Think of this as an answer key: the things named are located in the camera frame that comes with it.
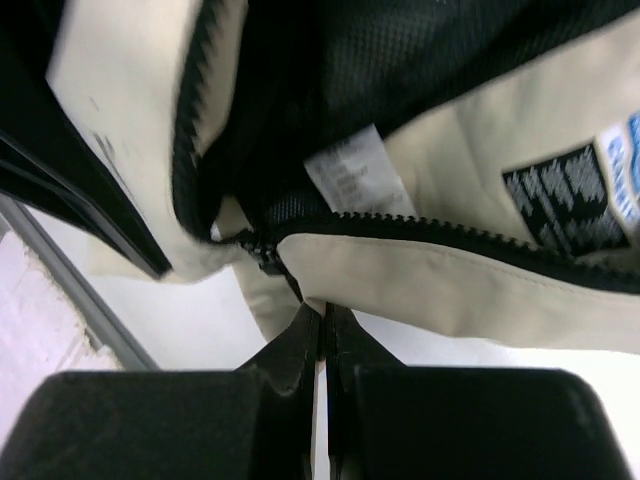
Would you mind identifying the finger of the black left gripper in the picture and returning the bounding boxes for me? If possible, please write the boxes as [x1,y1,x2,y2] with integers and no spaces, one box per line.
[1,1,170,279]

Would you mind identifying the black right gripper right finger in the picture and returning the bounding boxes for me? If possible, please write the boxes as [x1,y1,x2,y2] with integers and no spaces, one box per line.
[323,306,631,479]

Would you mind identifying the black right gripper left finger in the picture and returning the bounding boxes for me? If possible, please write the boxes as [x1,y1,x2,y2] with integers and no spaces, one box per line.
[9,306,320,479]

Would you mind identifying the cream jacket with black lining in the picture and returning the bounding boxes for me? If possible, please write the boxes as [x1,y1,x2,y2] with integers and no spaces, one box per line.
[47,1,639,355]

